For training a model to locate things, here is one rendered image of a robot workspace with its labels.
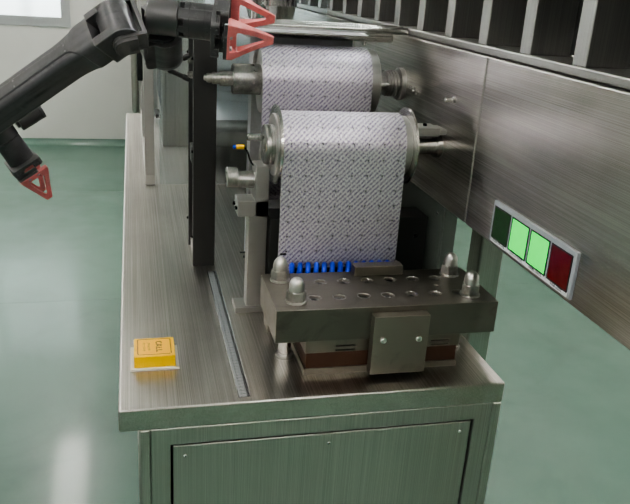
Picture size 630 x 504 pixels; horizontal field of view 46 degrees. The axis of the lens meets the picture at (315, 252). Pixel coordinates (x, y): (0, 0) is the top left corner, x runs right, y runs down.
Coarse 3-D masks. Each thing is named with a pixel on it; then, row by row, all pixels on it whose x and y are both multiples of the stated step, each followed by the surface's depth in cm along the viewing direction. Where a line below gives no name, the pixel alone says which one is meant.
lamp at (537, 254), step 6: (534, 234) 110; (534, 240) 110; (540, 240) 108; (546, 240) 107; (534, 246) 110; (540, 246) 108; (546, 246) 107; (528, 252) 112; (534, 252) 110; (540, 252) 108; (546, 252) 107; (528, 258) 112; (534, 258) 110; (540, 258) 108; (534, 264) 110; (540, 264) 108; (540, 270) 108
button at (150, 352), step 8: (136, 344) 129; (144, 344) 129; (152, 344) 129; (160, 344) 130; (168, 344) 130; (136, 352) 126; (144, 352) 127; (152, 352) 127; (160, 352) 127; (168, 352) 127; (136, 360) 125; (144, 360) 125; (152, 360) 126; (160, 360) 126; (168, 360) 126
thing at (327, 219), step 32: (288, 192) 135; (320, 192) 136; (352, 192) 137; (384, 192) 139; (288, 224) 137; (320, 224) 138; (352, 224) 140; (384, 224) 141; (288, 256) 139; (320, 256) 141; (352, 256) 142; (384, 256) 144
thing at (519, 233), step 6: (516, 222) 115; (516, 228) 115; (522, 228) 113; (528, 228) 111; (516, 234) 115; (522, 234) 113; (510, 240) 117; (516, 240) 115; (522, 240) 113; (510, 246) 117; (516, 246) 115; (522, 246) 113; (516, 252) 115; (522, 252) 113; (522, 258) 113
